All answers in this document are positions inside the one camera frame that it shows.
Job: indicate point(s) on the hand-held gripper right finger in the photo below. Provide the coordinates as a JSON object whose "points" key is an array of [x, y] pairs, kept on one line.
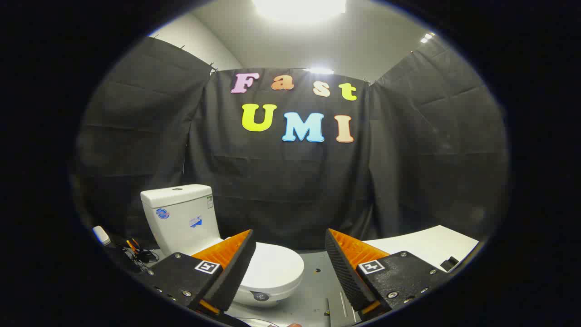
{"points": [[345, 277]]}

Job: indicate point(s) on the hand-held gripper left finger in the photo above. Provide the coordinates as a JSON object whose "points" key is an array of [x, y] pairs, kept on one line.
{"points": [[236, 272]]}

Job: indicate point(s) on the bright ceiling light panel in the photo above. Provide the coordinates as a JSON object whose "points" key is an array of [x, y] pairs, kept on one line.
{"points": [[299, 8]]}

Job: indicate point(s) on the white toilet lid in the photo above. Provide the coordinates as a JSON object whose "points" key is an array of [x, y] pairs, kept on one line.
{"points": [[277, 268]]}

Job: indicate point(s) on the small black block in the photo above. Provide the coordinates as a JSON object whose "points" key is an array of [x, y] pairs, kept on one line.
{"points": [[449, 264]]}

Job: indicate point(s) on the white ceramic toilet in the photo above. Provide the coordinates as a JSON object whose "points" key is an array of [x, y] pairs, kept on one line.
{"points": [[181, 218]]}

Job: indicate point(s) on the black backdrop cloth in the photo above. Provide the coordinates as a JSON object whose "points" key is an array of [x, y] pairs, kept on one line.
{"points": [[281, 181]]}

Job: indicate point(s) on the white handheld device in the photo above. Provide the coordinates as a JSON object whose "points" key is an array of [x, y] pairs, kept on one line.
{"points": [[101, 235]]}

